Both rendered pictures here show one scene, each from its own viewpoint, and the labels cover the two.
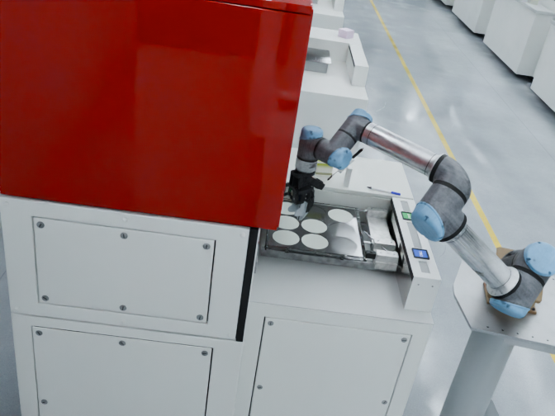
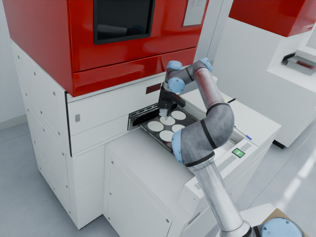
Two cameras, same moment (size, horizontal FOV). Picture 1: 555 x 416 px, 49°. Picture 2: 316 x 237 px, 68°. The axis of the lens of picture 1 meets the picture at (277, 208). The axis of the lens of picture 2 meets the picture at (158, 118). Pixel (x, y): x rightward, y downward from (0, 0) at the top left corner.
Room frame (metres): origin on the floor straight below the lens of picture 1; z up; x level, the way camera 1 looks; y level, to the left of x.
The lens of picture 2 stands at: (1.06, -0.82, 1.79)
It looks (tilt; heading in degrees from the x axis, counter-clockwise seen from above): 36 degrees down; 43
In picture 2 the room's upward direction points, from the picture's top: 11 degrees clockwise
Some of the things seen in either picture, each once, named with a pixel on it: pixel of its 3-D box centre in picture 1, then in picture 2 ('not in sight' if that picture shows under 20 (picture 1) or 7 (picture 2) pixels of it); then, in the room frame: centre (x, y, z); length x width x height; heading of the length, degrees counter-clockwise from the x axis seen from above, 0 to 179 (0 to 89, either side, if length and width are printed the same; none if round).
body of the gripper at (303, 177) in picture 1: (301, 184); (166, 98); (1.92, -0.07, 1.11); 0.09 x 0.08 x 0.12; 134
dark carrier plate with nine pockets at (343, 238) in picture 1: (314, 226); (179, 129); (2.01, -0.15, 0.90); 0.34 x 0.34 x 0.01; 3
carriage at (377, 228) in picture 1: (380, 239); (214, 157); (2.04, -0.41, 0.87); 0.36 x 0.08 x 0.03; 3
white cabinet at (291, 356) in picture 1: (319, 315); (183, 184); (2.10, -0.25, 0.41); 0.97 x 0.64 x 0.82; 3
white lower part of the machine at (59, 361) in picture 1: (151, 338); (101, 146); (1.79, 0.41, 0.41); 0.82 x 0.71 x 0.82; 3
